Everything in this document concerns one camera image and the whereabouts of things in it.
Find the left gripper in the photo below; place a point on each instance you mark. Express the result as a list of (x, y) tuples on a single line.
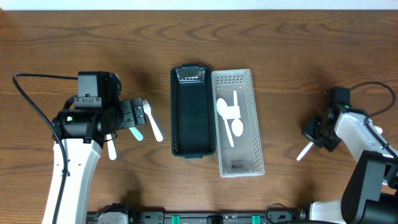
[(127, 112)]

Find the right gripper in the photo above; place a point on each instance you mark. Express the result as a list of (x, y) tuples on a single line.
[(308, 130)]

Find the white spoon diagonal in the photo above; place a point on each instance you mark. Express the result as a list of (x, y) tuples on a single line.
[(304, 151)]

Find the white spoon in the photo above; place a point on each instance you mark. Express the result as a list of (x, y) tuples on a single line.
[(222, 109), (237, 124)]

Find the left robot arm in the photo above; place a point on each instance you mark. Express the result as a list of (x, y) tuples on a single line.
[(87, 122)]

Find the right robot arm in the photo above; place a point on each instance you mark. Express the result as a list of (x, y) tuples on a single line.
[(376, 165)]

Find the white plastic fork right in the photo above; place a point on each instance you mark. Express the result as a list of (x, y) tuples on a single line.
[(148, 111)]

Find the mint green plastic fork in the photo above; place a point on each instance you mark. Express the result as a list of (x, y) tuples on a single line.
[(136, 133)]

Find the white spoon horizontal far right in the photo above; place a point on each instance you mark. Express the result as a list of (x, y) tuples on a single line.
[(378, 129)]

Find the black plastic basket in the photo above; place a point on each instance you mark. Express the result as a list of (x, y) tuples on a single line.
[(192, 111)]

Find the clear plastic basket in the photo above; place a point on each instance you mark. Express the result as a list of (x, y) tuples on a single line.
[(245, 158)]

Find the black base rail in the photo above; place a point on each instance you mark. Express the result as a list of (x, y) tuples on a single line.
[(119, 213)]

